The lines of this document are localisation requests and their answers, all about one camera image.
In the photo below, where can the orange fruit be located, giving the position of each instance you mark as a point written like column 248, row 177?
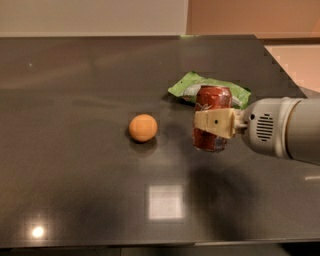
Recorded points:
column 143, row 128

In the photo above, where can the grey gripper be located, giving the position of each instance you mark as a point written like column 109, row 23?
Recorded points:
column 265, row 126

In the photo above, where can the red coke can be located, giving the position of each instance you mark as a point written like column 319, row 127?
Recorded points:
column 209, row 99

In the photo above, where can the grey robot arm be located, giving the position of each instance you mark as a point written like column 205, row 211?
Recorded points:
column 303, row 131

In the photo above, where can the green chip bag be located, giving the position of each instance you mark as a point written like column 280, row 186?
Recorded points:
column 189, row 85

